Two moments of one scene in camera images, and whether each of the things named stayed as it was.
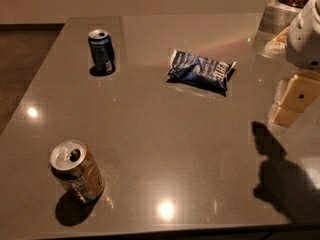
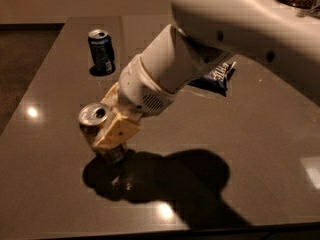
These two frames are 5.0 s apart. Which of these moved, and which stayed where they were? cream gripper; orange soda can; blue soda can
Moved: orange soda can; cream gripper
Stayed: blue soda can
